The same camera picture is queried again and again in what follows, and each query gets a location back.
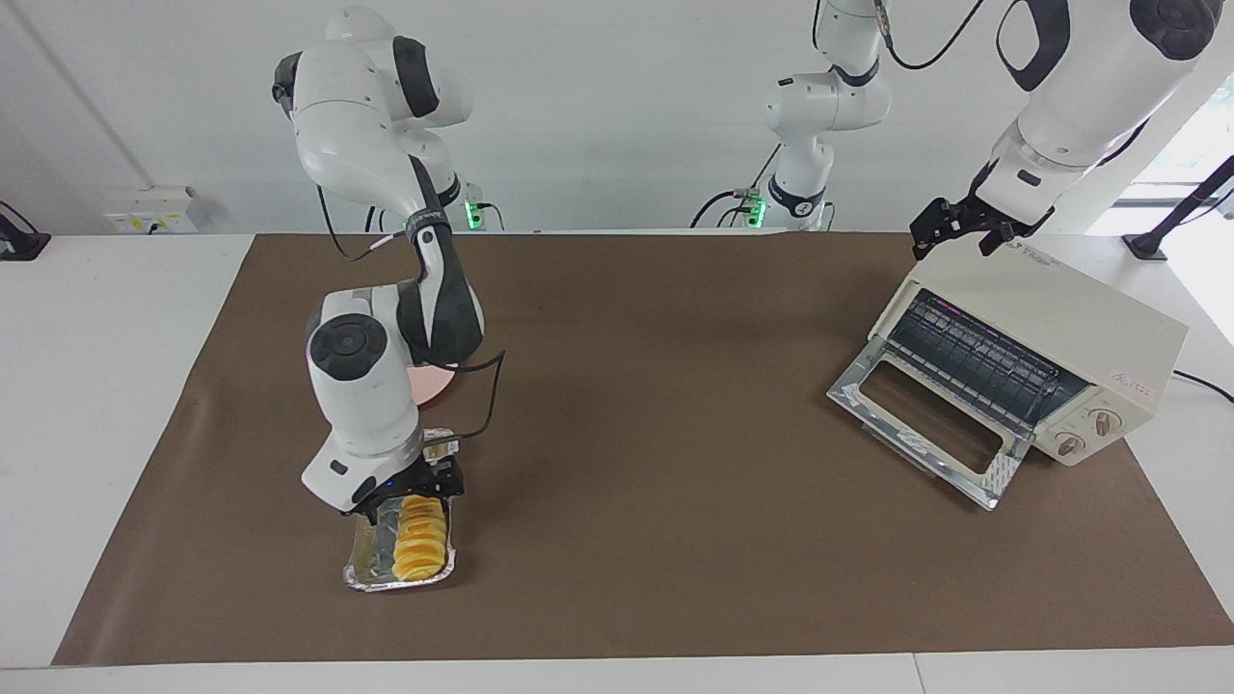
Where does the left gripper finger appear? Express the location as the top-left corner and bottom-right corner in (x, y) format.
(911, 200), (955, 261)
(979, 214), (1054, 257)

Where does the golden ridged bread roll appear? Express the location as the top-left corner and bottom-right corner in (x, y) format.
(392, 494), (450, 582)

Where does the aluminium foil tray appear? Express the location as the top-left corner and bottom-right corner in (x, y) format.
(342, 494), (466, 594)

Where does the cream toaster oven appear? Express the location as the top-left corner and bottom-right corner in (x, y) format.
(868, 234), (1190, 468)

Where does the glass oven door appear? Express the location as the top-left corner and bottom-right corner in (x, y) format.
(826, 337), (1037, 512)

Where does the pink round plate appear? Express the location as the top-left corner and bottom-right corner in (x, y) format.
(410, 363), (460, 409)

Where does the brown table mat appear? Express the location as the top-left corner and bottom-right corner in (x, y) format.
(50, 231), (1234, 668)

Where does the black table clamp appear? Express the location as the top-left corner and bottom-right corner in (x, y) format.
(0, 200), (51, 261)

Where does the black camera stand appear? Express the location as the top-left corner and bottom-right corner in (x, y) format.
(1123, 154), (1234, 261)

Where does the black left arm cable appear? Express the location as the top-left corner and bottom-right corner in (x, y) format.
(868, 0), (1153, 167)

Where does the black left base cable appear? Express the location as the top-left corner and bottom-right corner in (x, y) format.
(689, 145), (782, 230)

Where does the black base cable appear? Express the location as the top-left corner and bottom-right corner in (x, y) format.
(364, 200), (506, 233)
(689, 145), (782, 230)

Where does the black oven power cable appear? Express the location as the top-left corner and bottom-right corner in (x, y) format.
(1171, 369), (1234, 404)

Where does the black right base cable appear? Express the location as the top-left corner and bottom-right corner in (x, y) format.
(364, 200), (506, 233)

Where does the white wall socket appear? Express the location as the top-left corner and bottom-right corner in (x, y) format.
(104, 188), (200, 235)

